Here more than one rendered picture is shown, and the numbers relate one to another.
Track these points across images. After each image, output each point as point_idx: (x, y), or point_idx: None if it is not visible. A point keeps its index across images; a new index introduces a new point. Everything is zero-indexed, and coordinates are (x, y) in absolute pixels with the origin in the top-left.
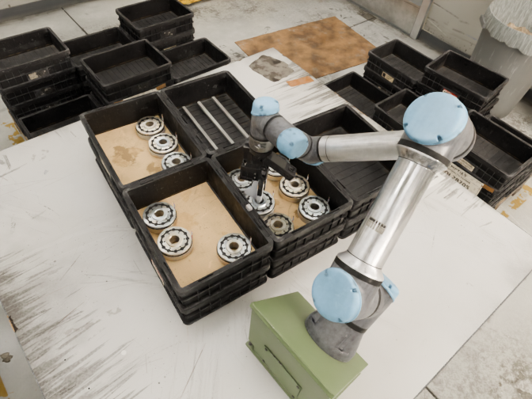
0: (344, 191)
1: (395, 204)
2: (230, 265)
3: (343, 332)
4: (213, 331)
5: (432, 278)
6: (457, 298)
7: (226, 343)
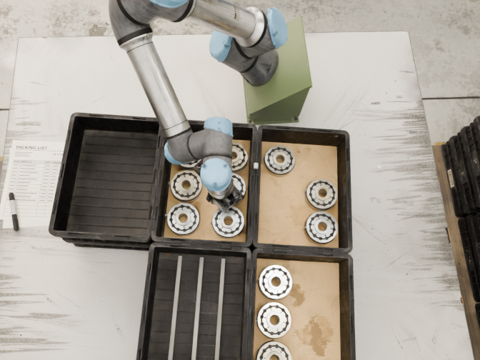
0: (162, 133)
1: (221, 0)
2: (301, 128)
3: None
4: None
5: (132, 78)
6: None
7: None
